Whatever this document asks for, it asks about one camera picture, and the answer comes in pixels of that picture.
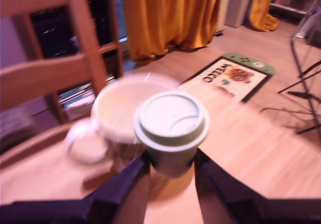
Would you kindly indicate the yellow illustrated mug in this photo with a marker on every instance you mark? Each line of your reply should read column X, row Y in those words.
column 118, row 108

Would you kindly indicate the pale book stack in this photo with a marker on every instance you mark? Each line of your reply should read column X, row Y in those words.
column 77, row 106

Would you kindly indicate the white bin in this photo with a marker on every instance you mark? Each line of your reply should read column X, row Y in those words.
column 238, row 5

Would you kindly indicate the orange curtain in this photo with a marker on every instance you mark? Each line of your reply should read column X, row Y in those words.
column 263, row 15
column 170, row 15

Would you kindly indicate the welcome doormat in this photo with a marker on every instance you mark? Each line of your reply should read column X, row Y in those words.
column 250, row 81

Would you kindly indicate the wooden chair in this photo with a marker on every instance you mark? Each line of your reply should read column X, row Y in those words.
column 50, row 75

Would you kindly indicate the wooden bookshelf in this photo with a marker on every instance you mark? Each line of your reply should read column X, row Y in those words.
column 115, row 20

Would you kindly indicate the dark blue box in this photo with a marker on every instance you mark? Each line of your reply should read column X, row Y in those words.
column 50, row 33

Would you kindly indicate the green coffee capsule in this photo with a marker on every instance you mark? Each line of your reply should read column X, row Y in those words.
column 173, row 123

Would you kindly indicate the black metal drying rack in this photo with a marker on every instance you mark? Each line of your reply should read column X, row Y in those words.
column 301, row 93

